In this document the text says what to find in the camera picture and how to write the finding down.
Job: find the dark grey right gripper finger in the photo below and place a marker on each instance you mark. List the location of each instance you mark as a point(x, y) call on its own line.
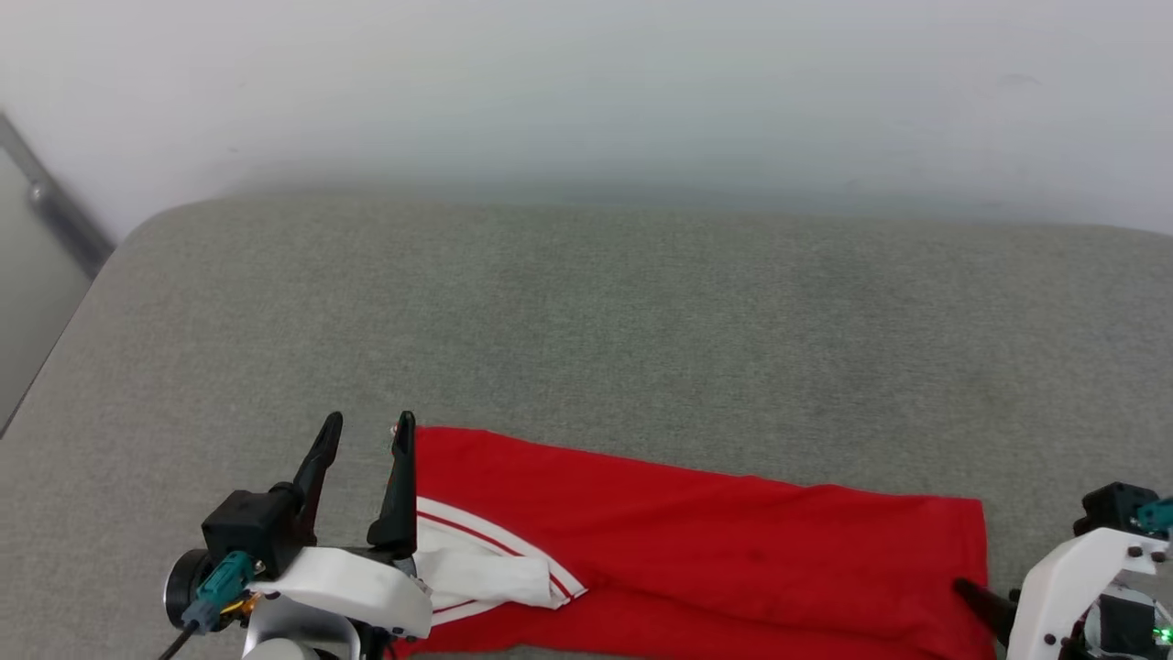
point(994, 610)

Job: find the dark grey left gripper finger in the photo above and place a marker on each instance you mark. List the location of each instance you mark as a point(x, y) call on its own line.
point(401, 504)
point(321, 458)

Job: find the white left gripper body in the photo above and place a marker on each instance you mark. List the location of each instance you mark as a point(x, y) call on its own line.
point(357, 587)

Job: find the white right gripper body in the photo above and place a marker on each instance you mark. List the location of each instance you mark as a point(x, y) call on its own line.
point(1063, 596)

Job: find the red white basketball jersey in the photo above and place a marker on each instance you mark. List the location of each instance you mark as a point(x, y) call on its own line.
point(696, 550)

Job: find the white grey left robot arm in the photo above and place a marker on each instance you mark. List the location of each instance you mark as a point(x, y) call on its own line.
point(293, 634)

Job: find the grey fabric sofa cushion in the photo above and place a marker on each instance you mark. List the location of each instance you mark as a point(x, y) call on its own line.
point(596, 321)

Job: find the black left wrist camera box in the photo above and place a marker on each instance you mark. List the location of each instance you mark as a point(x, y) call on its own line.
point(252, 527)

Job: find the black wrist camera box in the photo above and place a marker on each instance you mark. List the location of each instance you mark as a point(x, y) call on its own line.
point(1109, 509)
point(252, 527)

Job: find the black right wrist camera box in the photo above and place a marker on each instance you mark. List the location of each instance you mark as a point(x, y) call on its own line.
point(1109, 509)

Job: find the teal right camera connector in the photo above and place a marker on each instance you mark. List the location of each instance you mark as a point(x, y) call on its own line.
point(1156, 516)

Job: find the teal camera connector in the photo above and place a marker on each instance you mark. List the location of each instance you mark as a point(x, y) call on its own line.
point(220, 587)
point(1156, 516)

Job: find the teal left camera connector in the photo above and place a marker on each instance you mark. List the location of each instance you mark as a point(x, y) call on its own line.
point(220, 587)

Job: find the grey metal rail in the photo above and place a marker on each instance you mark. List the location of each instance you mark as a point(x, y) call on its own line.
point(60, 220)

